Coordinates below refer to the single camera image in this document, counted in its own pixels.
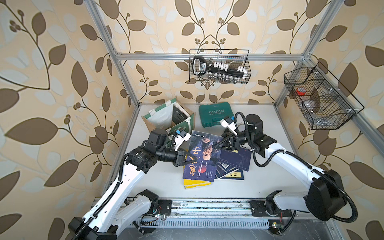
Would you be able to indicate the bottom navy blue book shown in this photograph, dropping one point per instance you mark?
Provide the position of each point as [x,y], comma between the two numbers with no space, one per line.
[228,172]

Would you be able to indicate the back black wire basket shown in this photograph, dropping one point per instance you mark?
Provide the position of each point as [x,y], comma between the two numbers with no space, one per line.
[219,52]

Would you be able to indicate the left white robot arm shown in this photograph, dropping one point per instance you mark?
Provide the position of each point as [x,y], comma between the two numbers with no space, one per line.
[120,186]

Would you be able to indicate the red tape roll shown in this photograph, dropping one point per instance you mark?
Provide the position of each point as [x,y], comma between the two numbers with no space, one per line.
[301,91]

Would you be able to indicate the green plastic tool case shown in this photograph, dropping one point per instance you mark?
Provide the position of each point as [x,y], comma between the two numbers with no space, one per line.
[211,115]

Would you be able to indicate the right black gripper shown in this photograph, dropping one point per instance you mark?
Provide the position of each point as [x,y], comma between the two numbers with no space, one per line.
[234,143]

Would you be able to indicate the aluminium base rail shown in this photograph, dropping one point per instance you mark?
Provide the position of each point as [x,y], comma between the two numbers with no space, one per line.
[195,214]

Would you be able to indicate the tan book black cover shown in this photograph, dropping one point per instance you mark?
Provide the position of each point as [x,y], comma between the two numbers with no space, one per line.
[179,114]

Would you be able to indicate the black socket set holder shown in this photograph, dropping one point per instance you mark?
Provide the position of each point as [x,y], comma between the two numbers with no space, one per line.
[211,65]

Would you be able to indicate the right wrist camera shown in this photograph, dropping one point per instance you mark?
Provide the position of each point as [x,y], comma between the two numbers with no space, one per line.
[229,123]

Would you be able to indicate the yellow cartoon book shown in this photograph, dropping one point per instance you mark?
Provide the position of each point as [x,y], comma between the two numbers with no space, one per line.
[190,184]

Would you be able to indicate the top navy blue book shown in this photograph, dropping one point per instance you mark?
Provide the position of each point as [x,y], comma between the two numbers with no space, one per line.
[240,159]

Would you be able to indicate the navy blue book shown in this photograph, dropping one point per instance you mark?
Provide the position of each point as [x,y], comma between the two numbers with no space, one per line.
[228,172]
[240,159]

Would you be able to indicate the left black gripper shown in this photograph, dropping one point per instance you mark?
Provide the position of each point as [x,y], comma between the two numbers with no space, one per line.
[179,159]

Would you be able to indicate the side black wire basket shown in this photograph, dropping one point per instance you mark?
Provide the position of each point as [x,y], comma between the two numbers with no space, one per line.
[329,103]

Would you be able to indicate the dark purple illustrated book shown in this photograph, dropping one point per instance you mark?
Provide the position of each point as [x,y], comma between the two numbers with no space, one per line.
[201,145]

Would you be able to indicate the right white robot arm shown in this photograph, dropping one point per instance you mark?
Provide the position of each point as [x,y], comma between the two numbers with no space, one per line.
[325,197]

